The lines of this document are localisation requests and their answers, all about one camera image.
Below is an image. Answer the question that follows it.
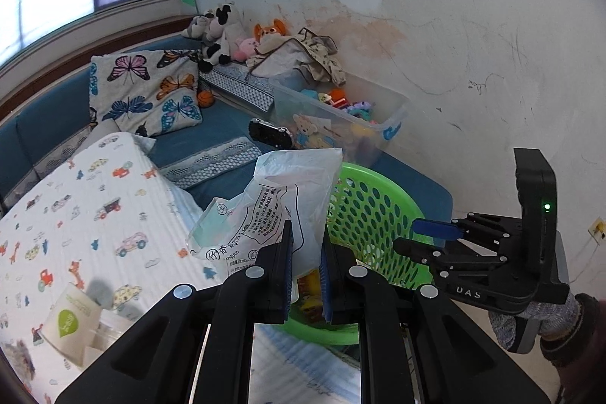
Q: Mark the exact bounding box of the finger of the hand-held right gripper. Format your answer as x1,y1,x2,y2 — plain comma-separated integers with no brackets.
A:
392,237,511,278
411,212,518,246

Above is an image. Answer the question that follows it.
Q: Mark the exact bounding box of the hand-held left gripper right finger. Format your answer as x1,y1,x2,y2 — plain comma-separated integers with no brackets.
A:
319,238,566,404

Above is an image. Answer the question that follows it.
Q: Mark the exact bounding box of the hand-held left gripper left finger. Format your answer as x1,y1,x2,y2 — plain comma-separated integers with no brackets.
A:
54,219,294,404

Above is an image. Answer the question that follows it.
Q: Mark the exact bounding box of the green plastic mesh basket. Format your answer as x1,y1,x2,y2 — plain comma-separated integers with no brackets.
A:
284,162,439,345

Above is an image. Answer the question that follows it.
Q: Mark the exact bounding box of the clear printed plastic wrapper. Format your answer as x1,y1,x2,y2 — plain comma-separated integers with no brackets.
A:
187,147,342,279

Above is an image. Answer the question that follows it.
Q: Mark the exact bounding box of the white paper cup green leaf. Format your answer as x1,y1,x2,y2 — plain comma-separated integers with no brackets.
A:
40,283,102,369

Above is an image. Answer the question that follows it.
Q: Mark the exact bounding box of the clear plastic storage box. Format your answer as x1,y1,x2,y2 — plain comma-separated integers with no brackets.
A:
272,82,410,168

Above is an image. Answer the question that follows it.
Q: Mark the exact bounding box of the black game console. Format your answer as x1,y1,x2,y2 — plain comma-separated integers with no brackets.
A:
248,117,294,149

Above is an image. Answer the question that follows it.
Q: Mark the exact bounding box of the pile of small toys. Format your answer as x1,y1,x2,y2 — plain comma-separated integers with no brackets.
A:
303,87,380,125

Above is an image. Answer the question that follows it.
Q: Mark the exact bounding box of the blue sofa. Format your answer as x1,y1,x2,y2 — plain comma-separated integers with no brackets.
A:
0,32,453,244

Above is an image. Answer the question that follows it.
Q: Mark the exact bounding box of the blue patterned cushion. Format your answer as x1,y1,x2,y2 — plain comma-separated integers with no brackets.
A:
199,68,275,111

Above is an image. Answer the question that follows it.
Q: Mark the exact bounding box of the beige cloth pile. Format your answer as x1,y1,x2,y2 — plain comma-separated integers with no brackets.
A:
246,28,346,85

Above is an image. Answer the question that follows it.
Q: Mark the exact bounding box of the pink plush toy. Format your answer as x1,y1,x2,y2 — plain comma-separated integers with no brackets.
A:
232,37,259,61

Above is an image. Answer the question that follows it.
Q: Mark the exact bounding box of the large butterfly print pillow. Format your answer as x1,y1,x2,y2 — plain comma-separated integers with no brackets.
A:
89,49,204,137

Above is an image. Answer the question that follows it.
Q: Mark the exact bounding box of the orange fox plush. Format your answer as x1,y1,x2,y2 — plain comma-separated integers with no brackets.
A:
253,20,289,50

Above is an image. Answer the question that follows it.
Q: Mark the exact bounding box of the black and white cow plush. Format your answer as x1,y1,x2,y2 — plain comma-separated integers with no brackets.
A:
198,3,247,73

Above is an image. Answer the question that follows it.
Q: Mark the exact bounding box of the grey plush toy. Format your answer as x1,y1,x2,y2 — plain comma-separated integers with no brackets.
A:
181,13,214,40

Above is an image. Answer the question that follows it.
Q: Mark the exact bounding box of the wooden wall ledge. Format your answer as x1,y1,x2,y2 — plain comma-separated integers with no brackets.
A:
0,13,195,121

